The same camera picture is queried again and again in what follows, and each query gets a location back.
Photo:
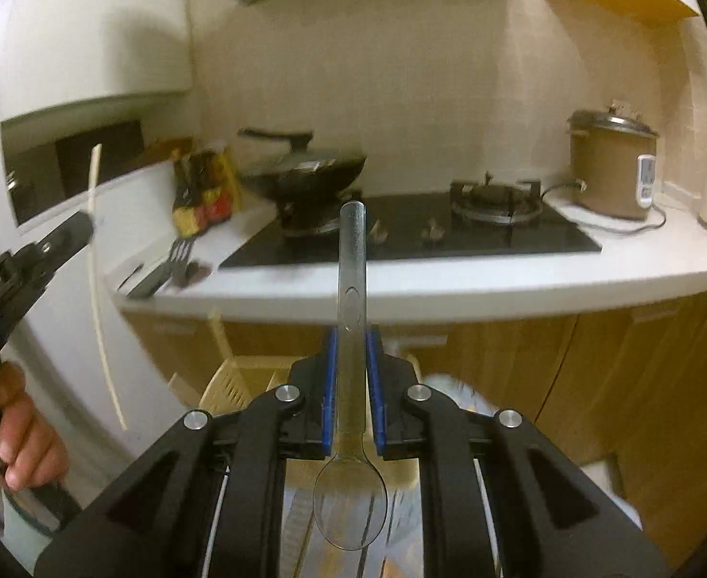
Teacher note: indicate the blue patterned tablecloth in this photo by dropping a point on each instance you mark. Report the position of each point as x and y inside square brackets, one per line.
[404, 530]

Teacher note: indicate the person's left hand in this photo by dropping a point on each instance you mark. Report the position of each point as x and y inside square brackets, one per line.
[28, 445]

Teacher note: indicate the black gas stove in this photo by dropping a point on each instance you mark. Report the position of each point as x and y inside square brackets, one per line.
[426, 253]

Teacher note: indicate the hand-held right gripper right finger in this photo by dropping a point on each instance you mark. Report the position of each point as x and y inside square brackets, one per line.
[371, 385]

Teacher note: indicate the pale wooden chopstick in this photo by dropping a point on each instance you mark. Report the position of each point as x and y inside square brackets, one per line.
[94, 180]

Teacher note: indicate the brown rice cooker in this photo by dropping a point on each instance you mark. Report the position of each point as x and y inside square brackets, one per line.
[600, 168]

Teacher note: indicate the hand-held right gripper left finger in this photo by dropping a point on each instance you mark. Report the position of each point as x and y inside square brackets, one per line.
[331, 385]

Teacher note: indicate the black wok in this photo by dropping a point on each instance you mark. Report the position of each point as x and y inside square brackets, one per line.
[311, 177]

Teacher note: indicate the yellow plastic utensil basket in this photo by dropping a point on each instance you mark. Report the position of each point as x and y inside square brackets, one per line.
[239, 382]

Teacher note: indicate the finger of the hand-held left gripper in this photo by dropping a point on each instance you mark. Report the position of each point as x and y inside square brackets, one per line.
[64, 238]

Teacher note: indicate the yellow oil bottle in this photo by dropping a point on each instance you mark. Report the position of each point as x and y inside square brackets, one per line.
[232, 186]

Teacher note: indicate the transparent plastic spoon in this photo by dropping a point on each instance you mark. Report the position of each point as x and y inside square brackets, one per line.
[353, 265]

